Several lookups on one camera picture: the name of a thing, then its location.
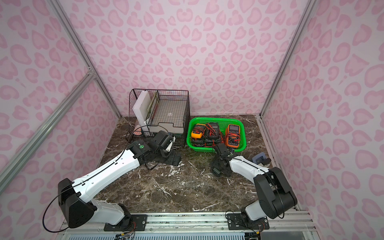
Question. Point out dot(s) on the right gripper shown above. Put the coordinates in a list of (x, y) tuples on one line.
[(218, 165)]

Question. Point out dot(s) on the black wire mesh rack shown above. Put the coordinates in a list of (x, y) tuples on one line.
[(153, 110)]

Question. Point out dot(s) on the green multimeter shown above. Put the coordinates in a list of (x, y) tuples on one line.
[(212, 134)]

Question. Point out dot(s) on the grey white device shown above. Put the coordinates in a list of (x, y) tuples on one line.
[(261, 159)]

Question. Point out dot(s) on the yellow multimeter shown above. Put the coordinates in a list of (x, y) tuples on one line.
[(198, 131)]

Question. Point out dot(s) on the small dark multimeter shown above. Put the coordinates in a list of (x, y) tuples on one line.
[(217, 172)]

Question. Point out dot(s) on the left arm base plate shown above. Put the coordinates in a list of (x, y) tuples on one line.
[(127, 224)]

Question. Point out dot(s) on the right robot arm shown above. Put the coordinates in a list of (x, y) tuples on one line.
[(275, 195)]

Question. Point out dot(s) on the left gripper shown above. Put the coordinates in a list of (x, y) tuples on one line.
[(167, 156)]

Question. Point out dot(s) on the grey tray on rack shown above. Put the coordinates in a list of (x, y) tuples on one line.
[(168, 116)]

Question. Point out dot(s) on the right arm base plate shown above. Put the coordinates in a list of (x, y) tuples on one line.
[(241, 222)]

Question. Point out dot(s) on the orange multimeter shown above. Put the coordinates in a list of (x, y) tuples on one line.
[(232, 136)]

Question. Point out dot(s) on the green plastic basket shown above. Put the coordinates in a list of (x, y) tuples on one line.
[(223, 124)]

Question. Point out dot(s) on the aluminium front rail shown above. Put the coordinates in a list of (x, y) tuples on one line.
[(295, 225)]

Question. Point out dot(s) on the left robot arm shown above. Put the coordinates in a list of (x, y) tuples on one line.
[(76, 198)]

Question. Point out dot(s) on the black multimeter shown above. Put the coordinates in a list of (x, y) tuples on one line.
[(173, 159)]

